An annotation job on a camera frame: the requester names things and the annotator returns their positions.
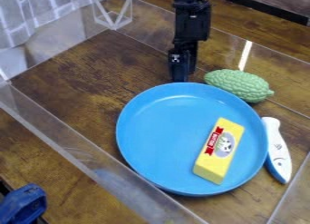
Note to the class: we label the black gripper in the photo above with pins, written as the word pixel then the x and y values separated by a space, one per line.
pixel 191 28

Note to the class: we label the green bumpy toy gourd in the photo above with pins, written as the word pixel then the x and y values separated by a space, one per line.
pixel 246 85

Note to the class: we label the blue round plate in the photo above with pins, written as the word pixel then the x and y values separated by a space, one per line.
pixel 165 125

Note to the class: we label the yellow toy butter block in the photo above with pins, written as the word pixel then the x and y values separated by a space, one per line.
pixel 218 151

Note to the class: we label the white blue toy fish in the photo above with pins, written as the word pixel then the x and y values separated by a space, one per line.
pixel 278 159

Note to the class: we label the blue clamp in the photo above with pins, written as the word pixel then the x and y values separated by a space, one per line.
pixel 23 205

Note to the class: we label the clear acrylic enclosure wall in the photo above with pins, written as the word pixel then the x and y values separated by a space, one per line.
pixel 60 107

